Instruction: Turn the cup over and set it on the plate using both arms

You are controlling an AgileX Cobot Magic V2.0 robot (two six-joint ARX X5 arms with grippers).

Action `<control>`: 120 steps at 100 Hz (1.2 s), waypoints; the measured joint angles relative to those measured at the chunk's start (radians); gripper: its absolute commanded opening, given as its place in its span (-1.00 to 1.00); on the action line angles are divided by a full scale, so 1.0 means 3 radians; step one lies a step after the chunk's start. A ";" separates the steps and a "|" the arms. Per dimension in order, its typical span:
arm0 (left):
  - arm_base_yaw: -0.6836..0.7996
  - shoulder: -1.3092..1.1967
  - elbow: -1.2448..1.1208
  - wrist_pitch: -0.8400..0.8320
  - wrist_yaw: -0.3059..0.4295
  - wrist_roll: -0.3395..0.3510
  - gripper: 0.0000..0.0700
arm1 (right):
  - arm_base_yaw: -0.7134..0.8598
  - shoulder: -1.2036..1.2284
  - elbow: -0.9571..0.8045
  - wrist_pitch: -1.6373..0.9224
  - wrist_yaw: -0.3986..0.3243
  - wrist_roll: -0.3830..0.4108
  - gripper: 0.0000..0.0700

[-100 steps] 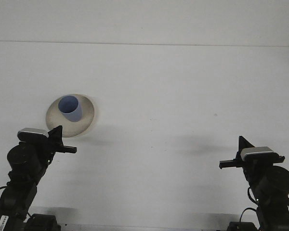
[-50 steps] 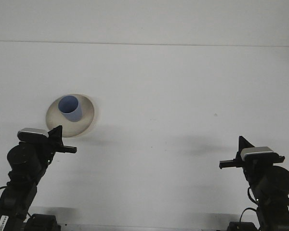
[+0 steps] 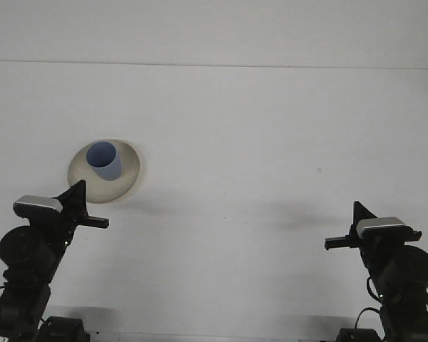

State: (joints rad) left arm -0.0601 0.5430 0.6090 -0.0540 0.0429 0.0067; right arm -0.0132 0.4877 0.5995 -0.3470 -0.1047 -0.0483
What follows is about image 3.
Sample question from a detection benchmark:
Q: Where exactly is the pale blue cup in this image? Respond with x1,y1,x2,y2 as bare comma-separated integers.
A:
86,141,123,182

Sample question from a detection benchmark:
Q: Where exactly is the pale round plate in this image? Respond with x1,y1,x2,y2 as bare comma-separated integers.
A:
67,138,142,204

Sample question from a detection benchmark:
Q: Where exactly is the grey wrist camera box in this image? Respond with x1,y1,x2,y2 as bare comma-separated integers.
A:
355,217,408,239
13,195,65,212

